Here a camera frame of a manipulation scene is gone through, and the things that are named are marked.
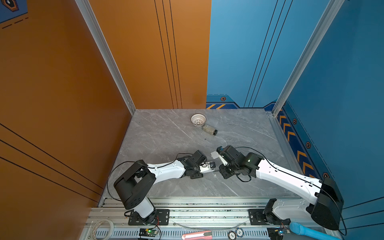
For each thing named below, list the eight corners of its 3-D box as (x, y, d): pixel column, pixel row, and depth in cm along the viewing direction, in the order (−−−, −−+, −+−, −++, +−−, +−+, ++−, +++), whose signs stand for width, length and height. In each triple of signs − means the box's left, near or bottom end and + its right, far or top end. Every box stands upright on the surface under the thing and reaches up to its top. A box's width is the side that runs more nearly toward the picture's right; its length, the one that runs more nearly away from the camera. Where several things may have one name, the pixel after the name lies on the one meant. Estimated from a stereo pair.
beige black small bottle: (202, 130, 110) (202, 127, 107) (205, 126, 113) (206, 123, 110) (213, 137, 107) (214, 133, 104) (217, 133, 109) (217, 130, 106)
